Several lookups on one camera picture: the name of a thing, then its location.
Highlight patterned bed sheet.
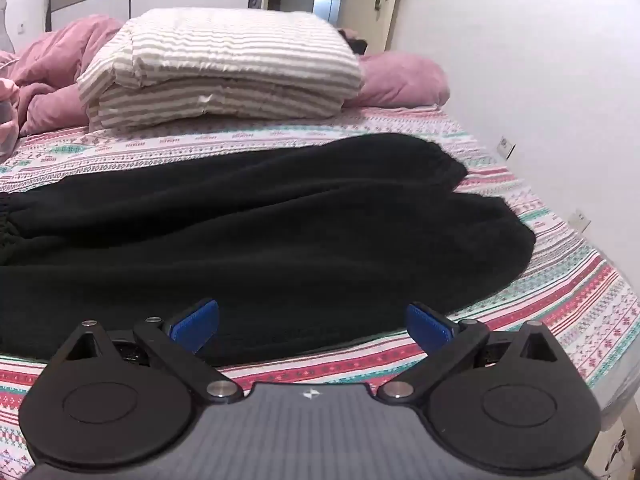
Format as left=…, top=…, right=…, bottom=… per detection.
left=0, top=104, right=640, bottom=480

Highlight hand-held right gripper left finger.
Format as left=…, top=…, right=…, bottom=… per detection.
left=47, top=299, right=245, bottom=405

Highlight pink pillow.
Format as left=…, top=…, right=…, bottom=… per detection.
left=344, top=52, right=451, bottom=110

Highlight dark object behind pillow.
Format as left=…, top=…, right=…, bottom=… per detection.
left=339, top=27, right=369, bottom=57

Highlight cream door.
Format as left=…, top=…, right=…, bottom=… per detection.
left=339, top=0, right=407, bottom=55

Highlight black pants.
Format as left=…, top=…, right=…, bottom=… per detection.
left=0, top=132, right=537, bottom=367

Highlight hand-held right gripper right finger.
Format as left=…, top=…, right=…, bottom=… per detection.
left=377, top=302, right=585, bottom=404

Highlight pink blanket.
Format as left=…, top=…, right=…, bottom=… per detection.
left=0, top=15, right=126, bottom=137

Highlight striped folded quilt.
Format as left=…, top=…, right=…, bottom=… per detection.
left=76, top=7, right=364, bottom=132

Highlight light pink cloth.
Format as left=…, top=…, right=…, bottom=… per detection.
left=0, top=78, right=22, bottom=157

